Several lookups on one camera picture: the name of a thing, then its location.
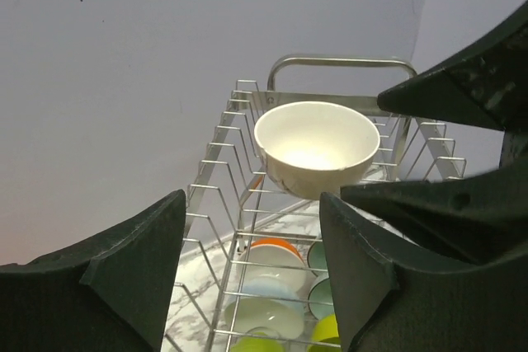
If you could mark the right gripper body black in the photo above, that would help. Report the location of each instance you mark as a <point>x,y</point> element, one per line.
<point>514,145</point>

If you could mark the mint green brown-rimmed bowl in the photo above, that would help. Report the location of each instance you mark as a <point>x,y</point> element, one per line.
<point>316,258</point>

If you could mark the grey patterned bowl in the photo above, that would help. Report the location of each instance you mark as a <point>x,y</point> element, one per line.
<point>320,300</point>

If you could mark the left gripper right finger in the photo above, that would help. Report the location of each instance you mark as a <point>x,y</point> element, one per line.
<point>392,295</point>

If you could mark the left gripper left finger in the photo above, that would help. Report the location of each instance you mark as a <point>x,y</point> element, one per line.
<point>109,292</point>

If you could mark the lime green white bowl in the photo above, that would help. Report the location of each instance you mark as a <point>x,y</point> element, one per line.
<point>283,318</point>

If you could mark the yellow-green bottom bowl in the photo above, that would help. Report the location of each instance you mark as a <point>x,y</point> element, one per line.
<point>326,332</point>

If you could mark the white orange bowl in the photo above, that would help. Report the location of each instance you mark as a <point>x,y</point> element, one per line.
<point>275,258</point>

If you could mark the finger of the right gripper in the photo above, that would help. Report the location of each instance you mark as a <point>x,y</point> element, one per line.
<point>477,220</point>
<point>483,85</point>

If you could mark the white grey bottom bowl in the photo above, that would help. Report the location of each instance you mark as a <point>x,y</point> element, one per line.
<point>274,289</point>

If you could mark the stainless steel dish rack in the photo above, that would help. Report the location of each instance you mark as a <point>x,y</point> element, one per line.
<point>234,197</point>

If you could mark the plain white bowl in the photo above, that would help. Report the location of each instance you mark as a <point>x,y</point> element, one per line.
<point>311,147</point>

